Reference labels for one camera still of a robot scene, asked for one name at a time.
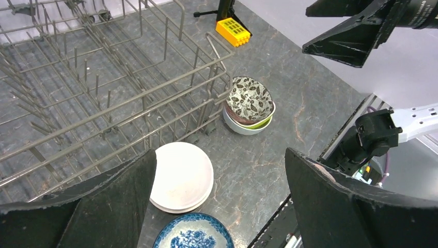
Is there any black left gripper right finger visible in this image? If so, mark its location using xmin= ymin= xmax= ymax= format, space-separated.
xmin=285 ymin=148 xmax=437 ymax=247

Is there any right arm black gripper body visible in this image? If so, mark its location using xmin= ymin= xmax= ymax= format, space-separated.
xmin=397 ymin=0 xmax=437 ymax=29

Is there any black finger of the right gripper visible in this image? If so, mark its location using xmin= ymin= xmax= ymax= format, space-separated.
xmin=302 ymin=0 xmax=409 ymax=68
xmin=305 ymin=0 xmax=372 ymax=17

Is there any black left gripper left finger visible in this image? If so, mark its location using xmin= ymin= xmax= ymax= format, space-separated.
xmin=1 ymin=149 xmax=157 ymax=247

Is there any floral brown patterned bowl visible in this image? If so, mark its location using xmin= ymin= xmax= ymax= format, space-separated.
xmin=225 ymin=76 xmax=274 ymax=125

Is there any grey wire dish rack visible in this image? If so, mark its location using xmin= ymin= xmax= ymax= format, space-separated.
xmin=1 ymin=1 xmax=233 ymax=204

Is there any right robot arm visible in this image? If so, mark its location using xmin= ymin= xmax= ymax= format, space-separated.
xmin=285 ymin=1 xmax=437 ymax=247

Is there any white upper bowl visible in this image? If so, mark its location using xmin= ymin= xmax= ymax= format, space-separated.
xmin=150 ymin=142 xmax=214 ymax=210

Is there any blue floral bowl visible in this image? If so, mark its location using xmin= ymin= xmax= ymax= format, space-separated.
xmin=152 ymin=212 xmax=235 ymax=248

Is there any yellow block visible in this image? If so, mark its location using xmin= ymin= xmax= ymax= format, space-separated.
xmin=215 ymin=18 xmax=251 ymax=47

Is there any black microphone on tripod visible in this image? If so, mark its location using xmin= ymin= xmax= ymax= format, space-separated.
xmin=193 ymin=0 xmax=253 ymax=37

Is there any white outer bowl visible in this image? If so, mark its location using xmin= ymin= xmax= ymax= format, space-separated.
xmin=222 ymin=107 xmax=272 ymax=136

